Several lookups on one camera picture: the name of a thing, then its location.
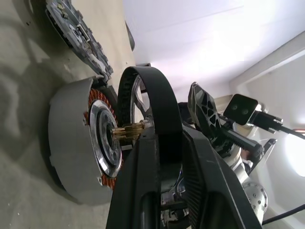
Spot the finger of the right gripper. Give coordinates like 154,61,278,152
187,82,224,135

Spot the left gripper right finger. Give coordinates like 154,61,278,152
180,129,263,229

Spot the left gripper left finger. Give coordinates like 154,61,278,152
107,135,163,229

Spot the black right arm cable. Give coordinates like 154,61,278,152
256,111,305,140

